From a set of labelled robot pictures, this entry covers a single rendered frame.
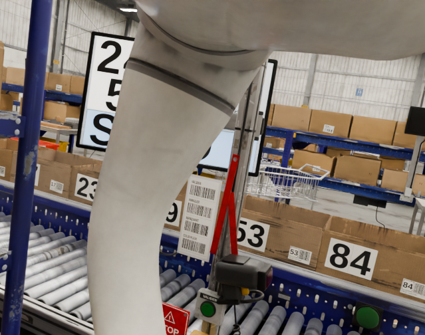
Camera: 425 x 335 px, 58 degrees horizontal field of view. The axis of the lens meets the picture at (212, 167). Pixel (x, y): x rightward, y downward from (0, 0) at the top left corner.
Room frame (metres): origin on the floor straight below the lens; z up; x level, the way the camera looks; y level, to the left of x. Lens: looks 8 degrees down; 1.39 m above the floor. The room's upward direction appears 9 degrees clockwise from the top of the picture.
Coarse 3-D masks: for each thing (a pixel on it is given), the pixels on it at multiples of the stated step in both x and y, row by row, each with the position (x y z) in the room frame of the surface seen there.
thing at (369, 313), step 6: (360, 312) 1.21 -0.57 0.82; (366, 312) 1.21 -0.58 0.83; (372, 312) 1.20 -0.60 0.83; (360, 318) 1.21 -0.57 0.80; (366, 318) 1.20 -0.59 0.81; (372, 318) 1.20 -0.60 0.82; (378, 318) 1.20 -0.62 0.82; (360, 324) 1.21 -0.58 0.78; (366, 324) 1.20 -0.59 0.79; (372, 324) 1.20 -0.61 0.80
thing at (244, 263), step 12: (216, 264) 0.80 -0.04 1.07; (228, 264) 0.79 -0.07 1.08; (240, 264) 0.78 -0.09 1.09; (252, 264) 0.79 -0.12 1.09; (264, 264) 0.81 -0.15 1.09; (216, 276) 0.79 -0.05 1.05; (228, 276) 0.78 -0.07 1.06; (240, 276) 0.77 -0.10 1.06; (252, 276) 0.76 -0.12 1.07; (264, 276) 0.76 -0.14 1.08; (228, 288) 0.80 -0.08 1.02; (240, 288) 0.79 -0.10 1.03; (252, 288) 0.77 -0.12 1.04; (264, 288) 0.76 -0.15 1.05; (228, 300) 0.79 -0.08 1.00
